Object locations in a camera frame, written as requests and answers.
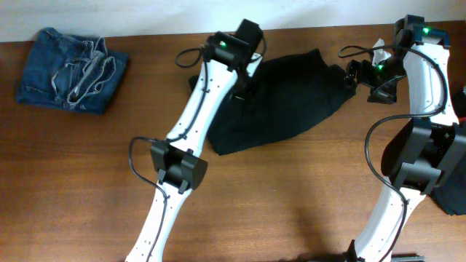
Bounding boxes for black shorts garment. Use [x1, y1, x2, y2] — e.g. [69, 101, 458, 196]
[207, 49, 356, 156]

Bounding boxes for blue denim jeans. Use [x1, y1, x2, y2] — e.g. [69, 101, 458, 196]
[16, 27, 128, 115]

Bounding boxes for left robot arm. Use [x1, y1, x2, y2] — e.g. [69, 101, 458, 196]
[126, 20, 266, 262]

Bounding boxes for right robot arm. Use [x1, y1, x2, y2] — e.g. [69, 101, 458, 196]
[344, 15, 465, 261]

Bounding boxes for dark garment with red trim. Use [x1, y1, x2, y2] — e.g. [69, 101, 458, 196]
[432, 87, 465, 215]

